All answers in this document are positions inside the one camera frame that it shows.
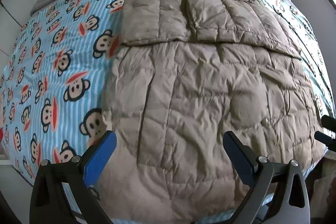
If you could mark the blue monkey-print blanket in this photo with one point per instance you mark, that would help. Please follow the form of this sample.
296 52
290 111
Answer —
52 89

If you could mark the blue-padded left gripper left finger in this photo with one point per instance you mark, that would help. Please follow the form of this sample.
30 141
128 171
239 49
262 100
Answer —
49 203

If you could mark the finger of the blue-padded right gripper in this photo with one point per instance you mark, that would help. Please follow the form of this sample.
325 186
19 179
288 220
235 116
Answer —
329 123
329 142

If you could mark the beige quilted down jacket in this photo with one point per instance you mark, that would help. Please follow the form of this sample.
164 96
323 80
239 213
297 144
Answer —
186 72

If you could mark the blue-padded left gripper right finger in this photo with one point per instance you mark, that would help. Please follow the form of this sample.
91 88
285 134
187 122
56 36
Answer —
277 191

